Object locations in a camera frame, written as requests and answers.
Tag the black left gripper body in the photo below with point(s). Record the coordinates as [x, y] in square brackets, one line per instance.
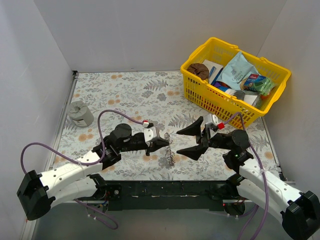
[149, 146]

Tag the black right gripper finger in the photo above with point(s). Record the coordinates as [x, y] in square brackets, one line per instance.
[192, 130]
[193, 152]

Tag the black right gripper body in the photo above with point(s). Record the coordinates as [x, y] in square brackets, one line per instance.
[204, 140]

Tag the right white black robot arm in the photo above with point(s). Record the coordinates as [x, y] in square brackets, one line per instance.
[297, 211]

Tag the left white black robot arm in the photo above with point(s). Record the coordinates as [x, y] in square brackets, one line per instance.
[39, 192]

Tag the floral patterned table mat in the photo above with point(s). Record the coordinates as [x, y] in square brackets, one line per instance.
[131, 97]

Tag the yellow plastic shopping basket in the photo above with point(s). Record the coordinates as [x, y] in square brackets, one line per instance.
[240, 107]

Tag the brown round bread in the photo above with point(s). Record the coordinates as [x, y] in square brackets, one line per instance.
[199, 70]

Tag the grey tape roll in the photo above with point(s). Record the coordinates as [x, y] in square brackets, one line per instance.
[80, 114]

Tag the white box in basket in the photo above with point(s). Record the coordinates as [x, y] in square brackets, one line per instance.
[215, 70]

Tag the green wrapped package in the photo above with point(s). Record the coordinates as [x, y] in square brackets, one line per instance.
[259, 84]

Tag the light blue chips bag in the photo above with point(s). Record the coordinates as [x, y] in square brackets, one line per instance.
[237, 69]

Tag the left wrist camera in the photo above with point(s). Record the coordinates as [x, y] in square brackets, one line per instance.
[150, 132]

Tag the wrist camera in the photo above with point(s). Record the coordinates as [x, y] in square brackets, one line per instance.
[211, 121]
[150, 132]

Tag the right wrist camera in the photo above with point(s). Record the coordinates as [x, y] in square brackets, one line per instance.
[211, 121]

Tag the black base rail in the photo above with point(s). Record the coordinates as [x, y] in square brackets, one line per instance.
[212, 195]

